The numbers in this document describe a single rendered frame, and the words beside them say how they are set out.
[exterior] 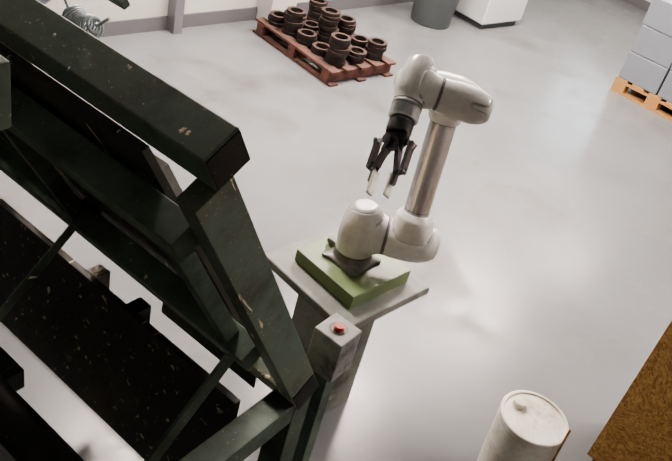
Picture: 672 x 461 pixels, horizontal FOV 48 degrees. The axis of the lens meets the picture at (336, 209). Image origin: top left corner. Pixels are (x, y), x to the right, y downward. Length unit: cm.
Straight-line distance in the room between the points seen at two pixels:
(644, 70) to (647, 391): 504
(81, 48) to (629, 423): 278
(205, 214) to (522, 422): 218
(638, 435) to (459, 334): 109
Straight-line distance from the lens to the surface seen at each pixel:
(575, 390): 426
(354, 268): 303
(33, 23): 183
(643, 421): 362
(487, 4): 862
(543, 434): 341
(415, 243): 295
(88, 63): 168
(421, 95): 221
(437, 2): 821
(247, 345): 218
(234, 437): 241
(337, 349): 256
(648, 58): 811
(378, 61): 677
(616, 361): 458
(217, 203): 152
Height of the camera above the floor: 267
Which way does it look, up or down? 33 degrees down
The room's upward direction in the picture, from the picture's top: 15 degrees clockwise
